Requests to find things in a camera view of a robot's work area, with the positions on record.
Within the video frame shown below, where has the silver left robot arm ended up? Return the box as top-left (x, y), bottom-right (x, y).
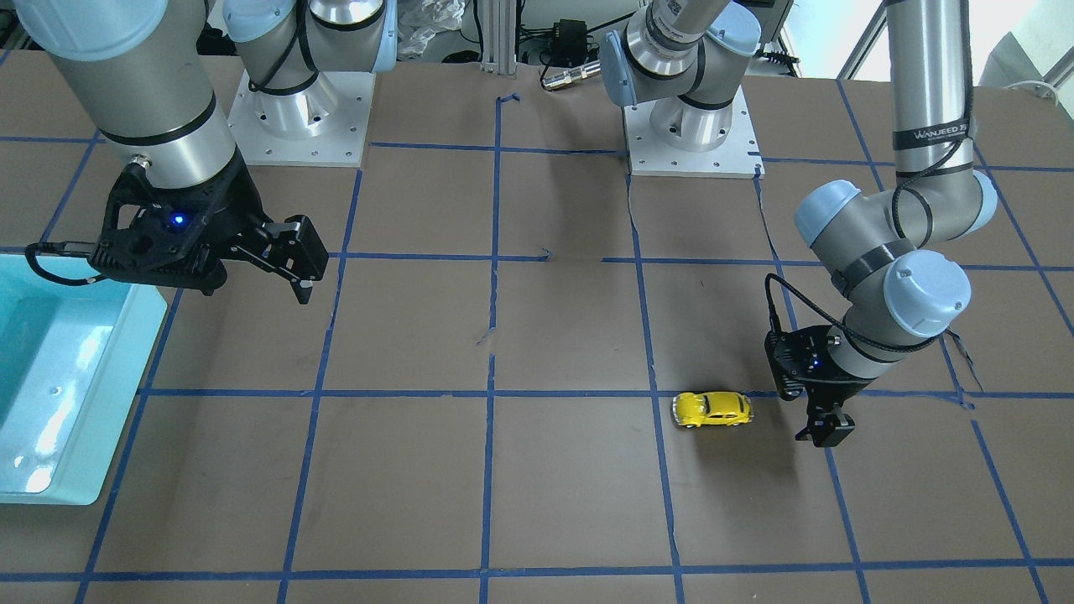
top-left (599, 1), bottom-right (998, 448)

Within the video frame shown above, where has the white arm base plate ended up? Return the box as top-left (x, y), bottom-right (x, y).
top-left (227, 72), bottom-right (376, 168)
top-left (623, 88), bottom-right (766, 179)

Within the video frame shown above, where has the light blue plastic bin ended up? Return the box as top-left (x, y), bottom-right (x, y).
top-left (1, 255), bottom-right (168, 505)

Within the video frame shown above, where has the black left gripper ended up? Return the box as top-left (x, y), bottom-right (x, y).
top-left (764, 325), bottom-right (871, 447)

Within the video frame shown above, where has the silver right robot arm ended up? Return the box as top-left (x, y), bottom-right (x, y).
top-left (14, 1), bottom-right (398, 305)

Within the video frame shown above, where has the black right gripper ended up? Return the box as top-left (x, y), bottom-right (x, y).
top-left (89, 159), bottom-right (329, 305)

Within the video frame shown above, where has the yellow toy beetle car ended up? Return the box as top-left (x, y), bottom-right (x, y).
top-left (671, 391), bottom-right (754, 429)

